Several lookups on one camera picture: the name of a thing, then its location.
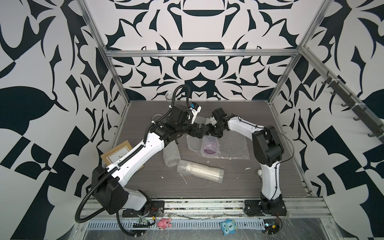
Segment bubble-wrapped cylinder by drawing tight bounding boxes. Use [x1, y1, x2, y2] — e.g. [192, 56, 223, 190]
[177, 160, 225, 184]

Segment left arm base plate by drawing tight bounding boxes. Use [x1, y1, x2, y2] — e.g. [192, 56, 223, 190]
[122, 200, 165, 218]

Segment left circuit board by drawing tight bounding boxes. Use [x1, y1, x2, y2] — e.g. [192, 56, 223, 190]
[132, 219, 156, 228]

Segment bubble-wrapped roll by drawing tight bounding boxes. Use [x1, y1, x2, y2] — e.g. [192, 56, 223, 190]
[163, 141, 181, 167]

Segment blue toy figure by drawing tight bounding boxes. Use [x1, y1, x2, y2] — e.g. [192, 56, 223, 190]
[220, 219, 237, 236]

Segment right circuit board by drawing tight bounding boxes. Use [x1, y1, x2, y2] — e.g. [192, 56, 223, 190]
[263, 218, 282, 236]

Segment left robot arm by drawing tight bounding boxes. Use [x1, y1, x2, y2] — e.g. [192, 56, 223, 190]
[75, 85, 208, 223]

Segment bubble-wrapped purple item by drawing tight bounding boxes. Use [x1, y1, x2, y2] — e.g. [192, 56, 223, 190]
[200, 136, 221, 159]

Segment pink toy figure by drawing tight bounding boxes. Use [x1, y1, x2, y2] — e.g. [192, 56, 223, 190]
[157, 218, 172, 231]

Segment purple blue glass vase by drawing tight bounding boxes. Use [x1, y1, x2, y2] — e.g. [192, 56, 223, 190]
[203, 143, 217, 155]

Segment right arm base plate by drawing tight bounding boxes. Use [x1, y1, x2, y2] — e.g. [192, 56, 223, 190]
[244, 199, 288, 217]

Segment white perforated cable duct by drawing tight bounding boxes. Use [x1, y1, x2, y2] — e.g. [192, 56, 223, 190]
[87, 219, 265, 231]

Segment circuit board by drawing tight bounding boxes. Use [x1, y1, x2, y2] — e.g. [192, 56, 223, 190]
[263, 218, 282, 236]
[132, 219, 156, 228]

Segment white alarm clock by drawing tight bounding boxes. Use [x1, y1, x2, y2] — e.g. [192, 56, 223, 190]
[257, 169, 263, 183]

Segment wooden picture frame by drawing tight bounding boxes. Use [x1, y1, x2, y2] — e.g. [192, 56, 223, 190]
[101, 141, 133, 166]

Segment black corrugated cable hose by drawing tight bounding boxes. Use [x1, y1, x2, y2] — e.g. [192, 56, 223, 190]
[116, 211, 145, 238]

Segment clear glass vase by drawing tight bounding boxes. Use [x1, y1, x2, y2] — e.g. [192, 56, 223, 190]
[165, 92, 175, 105]

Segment bubble wrap around vase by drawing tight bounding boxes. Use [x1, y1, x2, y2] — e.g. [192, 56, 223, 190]
[187, 131, 250, 160]

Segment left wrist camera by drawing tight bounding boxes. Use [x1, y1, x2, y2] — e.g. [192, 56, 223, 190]
[190, 102, 202, 124]

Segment black hook rail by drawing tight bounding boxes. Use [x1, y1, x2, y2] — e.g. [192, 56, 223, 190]
[322, 71, 384, 144]

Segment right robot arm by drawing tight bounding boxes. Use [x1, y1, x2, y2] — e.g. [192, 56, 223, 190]
[210, 108, 284, 212]

